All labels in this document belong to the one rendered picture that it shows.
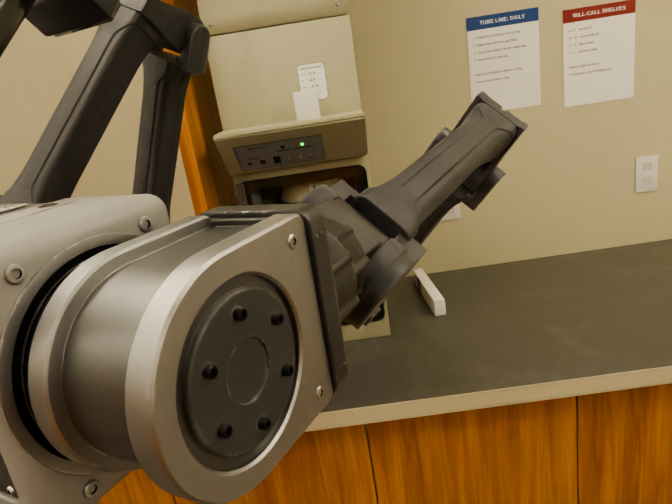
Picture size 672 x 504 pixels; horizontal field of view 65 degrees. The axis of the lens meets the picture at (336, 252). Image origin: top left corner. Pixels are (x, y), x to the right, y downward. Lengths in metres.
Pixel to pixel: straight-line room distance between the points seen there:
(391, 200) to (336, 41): 0.79
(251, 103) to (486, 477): 0.99
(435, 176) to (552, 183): 1.30
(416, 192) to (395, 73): 1.18
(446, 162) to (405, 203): 0.10
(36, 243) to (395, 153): 1.46
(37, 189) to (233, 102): 0.60
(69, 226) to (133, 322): 0.08
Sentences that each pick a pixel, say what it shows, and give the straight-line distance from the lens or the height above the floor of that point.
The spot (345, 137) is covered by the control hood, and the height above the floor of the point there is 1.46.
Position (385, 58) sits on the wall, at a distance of 1.67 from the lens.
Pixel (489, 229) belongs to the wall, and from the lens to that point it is 1.80.
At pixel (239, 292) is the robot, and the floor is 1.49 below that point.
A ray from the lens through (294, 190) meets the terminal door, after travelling 1.24.
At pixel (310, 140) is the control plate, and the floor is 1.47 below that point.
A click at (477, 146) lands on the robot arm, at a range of 0.63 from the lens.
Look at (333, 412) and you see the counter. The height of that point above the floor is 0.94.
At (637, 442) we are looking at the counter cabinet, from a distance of 1.38.
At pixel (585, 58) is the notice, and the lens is 1.83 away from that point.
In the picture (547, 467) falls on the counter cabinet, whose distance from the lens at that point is 1.34.
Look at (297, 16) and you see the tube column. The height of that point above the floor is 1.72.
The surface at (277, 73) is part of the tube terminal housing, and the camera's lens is 1.24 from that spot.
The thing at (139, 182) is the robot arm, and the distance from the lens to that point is 0.91.
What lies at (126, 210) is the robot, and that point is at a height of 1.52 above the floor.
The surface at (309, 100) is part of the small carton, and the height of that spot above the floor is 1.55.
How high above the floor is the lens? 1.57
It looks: 18 degrees down
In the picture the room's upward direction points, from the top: 9 degrees counter-clockwise
